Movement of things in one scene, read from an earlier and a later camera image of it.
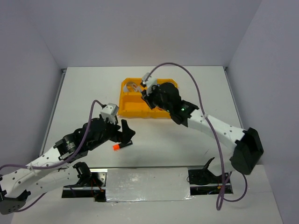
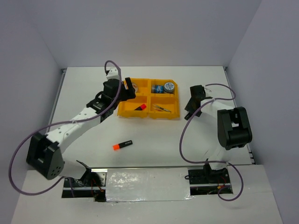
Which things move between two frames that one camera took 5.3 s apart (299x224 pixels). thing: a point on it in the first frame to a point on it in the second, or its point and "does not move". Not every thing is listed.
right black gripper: (147, 97) to (189, 107)
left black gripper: (124, 136) to (128, 94)
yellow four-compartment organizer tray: (132, 104) does not move
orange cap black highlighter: (116, 147) does not move
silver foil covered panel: (148, 184) does not move
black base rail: (203, 181) does not move
